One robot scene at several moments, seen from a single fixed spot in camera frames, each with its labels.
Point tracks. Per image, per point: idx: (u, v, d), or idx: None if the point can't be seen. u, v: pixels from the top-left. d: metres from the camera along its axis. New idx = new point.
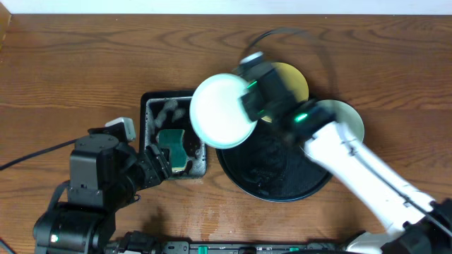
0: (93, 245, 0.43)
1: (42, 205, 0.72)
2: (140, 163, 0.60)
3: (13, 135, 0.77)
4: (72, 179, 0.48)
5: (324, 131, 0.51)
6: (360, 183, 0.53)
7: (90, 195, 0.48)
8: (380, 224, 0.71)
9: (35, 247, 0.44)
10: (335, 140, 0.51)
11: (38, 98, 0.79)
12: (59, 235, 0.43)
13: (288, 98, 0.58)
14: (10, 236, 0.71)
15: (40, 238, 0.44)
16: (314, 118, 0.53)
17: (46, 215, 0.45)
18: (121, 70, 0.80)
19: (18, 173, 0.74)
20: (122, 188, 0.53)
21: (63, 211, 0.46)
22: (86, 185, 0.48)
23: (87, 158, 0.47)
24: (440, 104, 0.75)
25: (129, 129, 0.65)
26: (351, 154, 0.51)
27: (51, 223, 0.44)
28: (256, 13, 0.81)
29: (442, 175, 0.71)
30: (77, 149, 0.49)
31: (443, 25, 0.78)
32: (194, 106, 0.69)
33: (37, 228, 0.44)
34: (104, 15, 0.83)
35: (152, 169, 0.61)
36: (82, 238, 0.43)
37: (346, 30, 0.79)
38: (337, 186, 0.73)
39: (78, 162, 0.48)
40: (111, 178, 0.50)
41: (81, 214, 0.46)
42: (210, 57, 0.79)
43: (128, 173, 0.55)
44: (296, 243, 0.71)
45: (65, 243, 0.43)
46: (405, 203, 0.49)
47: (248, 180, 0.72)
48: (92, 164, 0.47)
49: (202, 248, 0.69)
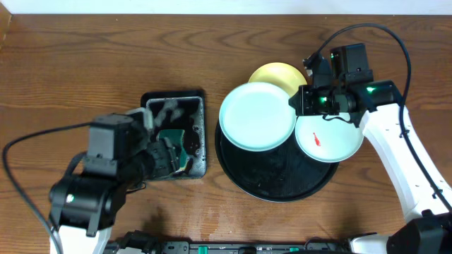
0: (106, 209, 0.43)
1: (44, 205, 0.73)
2: (152, 152, 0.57)
3: (13, 135, 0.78)
4: (88, 149, 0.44)
5: (386, 106, 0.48)
6: (403, 163, 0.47)
7: (105, 165, 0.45)
8: (380, 224, 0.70)
9: (51, 208, 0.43)
10: (393, 118, 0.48)
11: (38, 98, 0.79)
12: (75, 196, 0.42)
13: (365, 74, 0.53)
14: (13, 235, 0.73)
15: (56, 197, 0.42)
16: (382, 94, 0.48)
17: (62, 181, 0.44)
18: (120, 70, 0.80)
19: (20, 173, 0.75)
20: (135, 169, 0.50)
21: (79, 177, 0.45)
22: (102, 156, 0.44)
23: (105, 130, 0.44)
24: (440, 104, 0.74)
25: (149, 121, 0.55)
26: (400, 134, 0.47)
27: (68, 187, 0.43)
28: (258, 13, 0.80)
29: (442, 175, 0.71)
30: (94, 121, 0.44)
31: (442, 25, 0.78)
32: (239, 137, 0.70)
33: (53, 190, 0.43)
34: (104, 15, 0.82)
35: (163, 159, 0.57)
36: (97, 202, 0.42)
37: (346, 31, 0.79)
38: (338, 186, 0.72)
39: (95, 132, 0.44)
40: (125, 154, 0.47)
41: (97, 181, 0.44)
42: (210, 57, 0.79)
43: (143, 161, 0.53)
44: (296, 243, 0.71)
45: (80, 204, 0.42)
46: (433, 195, 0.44)
47: (248, 180, 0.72)
48: (109, 136, 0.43)
49: (202, 248, 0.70)
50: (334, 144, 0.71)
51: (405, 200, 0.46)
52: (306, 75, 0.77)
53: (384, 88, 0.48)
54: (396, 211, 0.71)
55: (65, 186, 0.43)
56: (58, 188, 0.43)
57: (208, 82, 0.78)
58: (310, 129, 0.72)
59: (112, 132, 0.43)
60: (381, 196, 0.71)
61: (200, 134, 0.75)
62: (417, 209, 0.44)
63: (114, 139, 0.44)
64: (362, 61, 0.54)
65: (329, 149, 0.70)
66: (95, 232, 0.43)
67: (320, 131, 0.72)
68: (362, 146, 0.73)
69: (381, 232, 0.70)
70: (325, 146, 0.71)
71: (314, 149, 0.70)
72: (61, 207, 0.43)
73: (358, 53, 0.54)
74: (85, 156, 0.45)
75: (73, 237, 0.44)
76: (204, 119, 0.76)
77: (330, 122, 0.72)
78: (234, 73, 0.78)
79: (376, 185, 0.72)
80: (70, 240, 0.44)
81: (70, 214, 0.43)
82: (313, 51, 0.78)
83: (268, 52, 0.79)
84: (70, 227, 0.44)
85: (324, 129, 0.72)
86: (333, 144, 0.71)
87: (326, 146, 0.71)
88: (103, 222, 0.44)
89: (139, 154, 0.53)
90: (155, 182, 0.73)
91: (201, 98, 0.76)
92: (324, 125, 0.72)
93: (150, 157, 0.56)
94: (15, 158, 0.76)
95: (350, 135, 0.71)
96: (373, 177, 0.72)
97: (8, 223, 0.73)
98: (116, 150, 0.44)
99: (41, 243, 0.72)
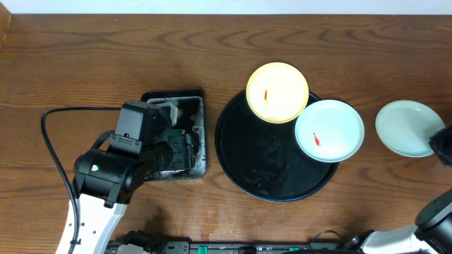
0: (127, 185, 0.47)
1: (44, 205, 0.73)
2: (171, 146, 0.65)
3: (13, 135, 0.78)
4: (118, 128, 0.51)
5: None
6: None
7: (131, 144, 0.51)
8: (381, 224, 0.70)
9: (77, 174, 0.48)
10: None
11: (38, 98, 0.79)
12: (99, 166, 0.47)
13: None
14: (13, 234, 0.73)
15: (82, 165, 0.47)
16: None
17: (89, 152, 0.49)
18: (120, 70, 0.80)
19: (18, 173, 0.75)
20: (154, 157, 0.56)
21: (105, 152, 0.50)
22: (129, 135, 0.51)
23: (135, 111, 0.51)
24: (441, 104, 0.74)
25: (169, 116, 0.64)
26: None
27: (94, 157, 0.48)
28: (258, 13, 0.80)
29: (443, 175, 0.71)
30: (127, 104, 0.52)
31: (443, 24, 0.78)
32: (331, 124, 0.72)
33: (80, 159, 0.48)
34: (104, 15, 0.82)
35: (181, 154, 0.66)
36: (120, 175, 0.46)
37: (346, 30, 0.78)
38: (338, 186, 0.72)
39: (127, 113, 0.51)
40: (149, 137, 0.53)
41: (121, 156, 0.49)
42: (210, 57, 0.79)
43: (162, 154, 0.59)
44: (296, 243, 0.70)
45: (104, 174, 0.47)
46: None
47: (248, 180, 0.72)
48: (138, 118, 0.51)
49: (202, 248, 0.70)
50: (334, 144, 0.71)
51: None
52: (306, 74, 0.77)
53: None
54: (397, 211, 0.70)
55: (92, 156, 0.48)
56: (85, 159, 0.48)
57: (208, 81, 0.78)
58: (310, 129, 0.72)
59: (141, 114, 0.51)
60: (381, 196, 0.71)
61: (200, 134, 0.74)
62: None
63: (142, 121, 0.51)
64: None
65: (329, 149, 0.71)
66: (113, 203, 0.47)
67: (320, 130, 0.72)
68: (362, 146, 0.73)
69: None
70: (325, 146, 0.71)
71: (314, 149, 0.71)
72: (86, 173, 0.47)
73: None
74: (114, 134, 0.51)
75: (92, 205, 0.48)
76: (204, 118, 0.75)
77: (330, 121, 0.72)
78: (234, 73, 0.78)
79: (377, 185, 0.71)
80: (88, 209, 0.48)
81: (93, 183, 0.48)
82: (313, 51, 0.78)
83: (268, 51, 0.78)
84: (90, 196, 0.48)
85: (325, 129, 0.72)
86: (333, 144, 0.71)
87: (325, 146, 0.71)
88: (122, 196, 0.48)
89: (161, 148, 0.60)
90: (155, 182, 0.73)
91: (201, 98, 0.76)
92: (324, 125, 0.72)
93: (169, 150, 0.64)
94: (15, 159, 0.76)
95: (349, 135, 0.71)
96: (373, 177, 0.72)
97: (8, 222, 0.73)
98: (143, 132, 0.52)
99: (40, 243, 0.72)
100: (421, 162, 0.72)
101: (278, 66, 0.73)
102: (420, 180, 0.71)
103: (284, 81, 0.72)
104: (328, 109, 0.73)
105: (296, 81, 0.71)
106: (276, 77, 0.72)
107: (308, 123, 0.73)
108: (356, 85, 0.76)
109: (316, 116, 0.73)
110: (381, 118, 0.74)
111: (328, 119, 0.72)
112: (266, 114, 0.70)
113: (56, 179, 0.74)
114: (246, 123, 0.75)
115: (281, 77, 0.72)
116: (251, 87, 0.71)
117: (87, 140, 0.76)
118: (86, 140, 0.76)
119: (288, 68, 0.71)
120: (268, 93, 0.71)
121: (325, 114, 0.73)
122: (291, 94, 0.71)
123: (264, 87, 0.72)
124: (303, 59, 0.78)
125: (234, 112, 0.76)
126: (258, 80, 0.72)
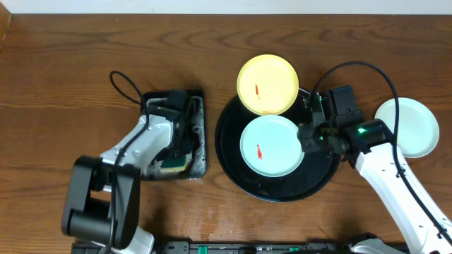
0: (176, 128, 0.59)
1: (44, 205, 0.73)
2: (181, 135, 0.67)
3: (13, 135, 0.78)
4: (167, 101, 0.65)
5: (370, 165, 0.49)
6: (409, 207, 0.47)
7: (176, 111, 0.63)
8: (379, 224, 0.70)
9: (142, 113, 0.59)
10: (383, 165, 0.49)
11: (38, 98, 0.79)
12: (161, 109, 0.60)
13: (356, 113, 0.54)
14: (10, 235, 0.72)
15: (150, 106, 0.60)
16: (374, 135, 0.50)
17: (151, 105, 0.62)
18: (119, 70, 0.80)
19: (18, 173, 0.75)
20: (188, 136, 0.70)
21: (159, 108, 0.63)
22: (176, 106, 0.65)
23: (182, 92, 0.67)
24: (441, 104, 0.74)
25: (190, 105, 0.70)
26: (397, 174, 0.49)
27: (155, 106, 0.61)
28: (257, 13, 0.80)
29: (443, 175, 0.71)
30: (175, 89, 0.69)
31: (442, 24, 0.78)
32: (269, 140, 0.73)
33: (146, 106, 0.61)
34: (104, 15, 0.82)
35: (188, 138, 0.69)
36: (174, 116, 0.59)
37: (347, 30, 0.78)
38: (337, 186, 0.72)
39: (175, 92, 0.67)
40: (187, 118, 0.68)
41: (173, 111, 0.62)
42: (210, 57, 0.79)
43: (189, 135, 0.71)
44: (296, 243, 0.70)
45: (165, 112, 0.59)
46: (439, 234, 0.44)
47: (248, 180, 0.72)
48: (183, 94, 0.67)
49: (202, 248, 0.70)
50: (277, 159, 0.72)
51: (411, 240, 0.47)
52: (306, 75, 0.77)
53: (375, 129, 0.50)
54: None
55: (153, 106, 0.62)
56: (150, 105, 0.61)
57: (208, 82, 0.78)
58: (254, 145, 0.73)
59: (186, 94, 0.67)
60: (378, 195, 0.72)
61: (200, 134, 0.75)
62: (424, 251, 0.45)
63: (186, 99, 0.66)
64: (349, 102, 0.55)
65: (272, 165, 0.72)
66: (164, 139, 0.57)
67: (263, 144, 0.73)
68: None
69: (381, 233, 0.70)
70: (269, 159, 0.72)
71: (256, 163, 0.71)
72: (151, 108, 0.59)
73: (346, 96, 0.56)
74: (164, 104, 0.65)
75: (158, 121, 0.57)
76: (203, 118, 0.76)
77: (273, 136, 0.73)
78: (234, 73, 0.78)
79: None
80: (158, 120, 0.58)
81: (158, 111, 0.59)
82: (313, 51, 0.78)
83: (269, 51, 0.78)
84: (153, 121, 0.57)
85: (269, 142, 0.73)
86: (275, 156, 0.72)
87: (270, 159, 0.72)
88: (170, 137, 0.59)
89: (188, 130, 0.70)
90: (155, 182, 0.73)
91: (201, 98, 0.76)
92: (266, 141, 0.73)
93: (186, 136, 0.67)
94: (14, 159, 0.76)
95: (290, 153, 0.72)
96: None
97: (7, 223, 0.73)
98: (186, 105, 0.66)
99: (40, 243, 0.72)
100: (422, 162, 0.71)
101: (264, 60, 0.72)
102: (422, 180, 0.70)
103: (271, 75, 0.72)
104: (270, 125, 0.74)
105: (282, 73, 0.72)
106: (263, 71, 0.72)
107: (256, 132, 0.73)
108: (357, 85, 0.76)
109: (261, 129, 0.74)
110: (421, 113, 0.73)
111: (271, 135, 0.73)
112: (262, 109, 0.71)
113: (57, 179, 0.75)
114: (245, 124, 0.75)
115: (266, 71, 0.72)
116: (241, 85, 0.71)
117: (87, 140, 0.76)
118: (86, 140, 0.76)
119: (273, 61, 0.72)
120: (258, 89, 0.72)
121: (267, 128, 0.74)
122: (281, 86, 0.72)
123: (254, 82, 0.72)
124: (304, 59, 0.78)
125: (234, 112, 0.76)
126: (246, 77, 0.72)
